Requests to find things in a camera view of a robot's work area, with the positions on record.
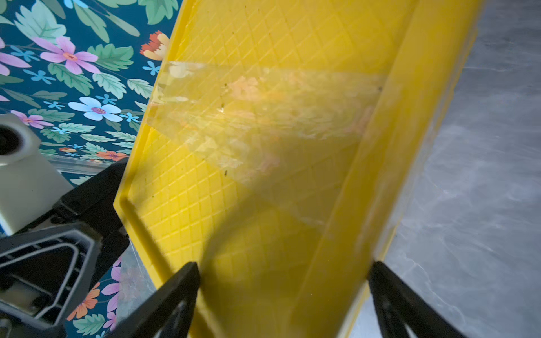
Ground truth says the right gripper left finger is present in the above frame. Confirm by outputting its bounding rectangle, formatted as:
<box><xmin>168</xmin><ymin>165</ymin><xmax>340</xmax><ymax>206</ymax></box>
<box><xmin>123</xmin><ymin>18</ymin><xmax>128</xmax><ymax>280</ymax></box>
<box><xmin>109</xmin><ymin>262</ymin><xmax>201</xmax><ymax>338</ymax></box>

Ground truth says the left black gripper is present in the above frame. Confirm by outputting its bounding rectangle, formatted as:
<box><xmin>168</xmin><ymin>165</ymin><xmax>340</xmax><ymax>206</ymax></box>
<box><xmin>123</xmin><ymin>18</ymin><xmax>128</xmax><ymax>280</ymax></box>
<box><xmin>1</xmin><ymin>159</ymin><xmax>129</xmax><ymax>337</ymax></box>

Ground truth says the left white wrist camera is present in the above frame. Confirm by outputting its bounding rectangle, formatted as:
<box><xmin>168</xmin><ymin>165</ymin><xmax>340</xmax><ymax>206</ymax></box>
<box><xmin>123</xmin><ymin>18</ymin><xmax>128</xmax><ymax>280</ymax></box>
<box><xmin>1</xmin><ymin>114</ymin><xmax>73</xmax><ymax>236</ymax></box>

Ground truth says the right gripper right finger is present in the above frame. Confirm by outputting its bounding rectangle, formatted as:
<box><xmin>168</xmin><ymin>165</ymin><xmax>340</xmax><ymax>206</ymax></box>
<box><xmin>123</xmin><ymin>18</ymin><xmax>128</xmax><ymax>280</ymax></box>
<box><xmin>369</xmin><ymin>261</ymin><xmax>464</xmax><ymax>338</ymax></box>

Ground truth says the yellow drawer cabinet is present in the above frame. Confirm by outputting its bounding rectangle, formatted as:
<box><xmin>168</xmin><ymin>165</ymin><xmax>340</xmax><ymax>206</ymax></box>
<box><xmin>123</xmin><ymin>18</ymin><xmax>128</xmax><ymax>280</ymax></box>
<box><xmin>114</xmin><ymin>1</ymin><xmax>484</xmax><ymax>337</ymax></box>

